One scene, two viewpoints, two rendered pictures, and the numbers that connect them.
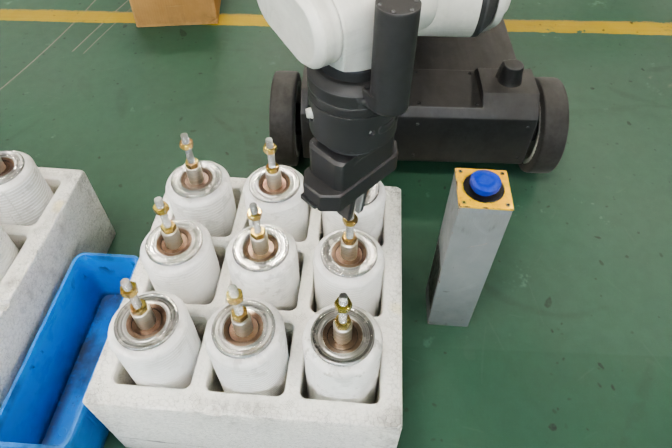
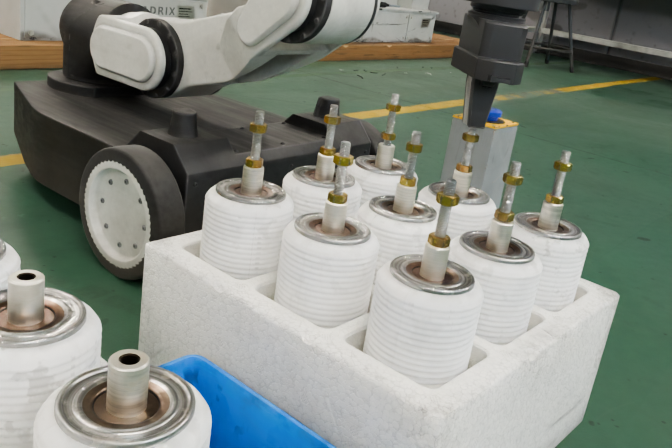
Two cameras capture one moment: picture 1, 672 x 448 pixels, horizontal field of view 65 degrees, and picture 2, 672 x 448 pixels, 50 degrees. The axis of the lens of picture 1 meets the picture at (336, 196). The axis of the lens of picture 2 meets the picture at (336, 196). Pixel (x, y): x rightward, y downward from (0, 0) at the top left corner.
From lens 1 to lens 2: 0.83 m
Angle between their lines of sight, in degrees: 54
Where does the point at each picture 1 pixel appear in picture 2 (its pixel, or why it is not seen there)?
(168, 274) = (370, 252)
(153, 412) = (493, 394)
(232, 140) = not seen: hidden behind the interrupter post
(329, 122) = not seen: outside the picture
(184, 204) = (274, 212)
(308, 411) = (573, 315)
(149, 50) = not seen: outside the picture
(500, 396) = not seen: hidden behind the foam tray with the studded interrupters
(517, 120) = (358, 145)
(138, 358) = (476, 298)
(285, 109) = (165, 175)
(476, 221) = (500, 144)
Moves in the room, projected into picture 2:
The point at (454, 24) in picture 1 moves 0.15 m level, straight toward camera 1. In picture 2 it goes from (357, 19) to (427, 36)
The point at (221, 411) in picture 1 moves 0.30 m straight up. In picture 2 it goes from (535, 351) to (619, 34)
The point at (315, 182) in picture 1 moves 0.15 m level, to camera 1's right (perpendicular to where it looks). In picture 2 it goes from (499, 59) to (549, 56)
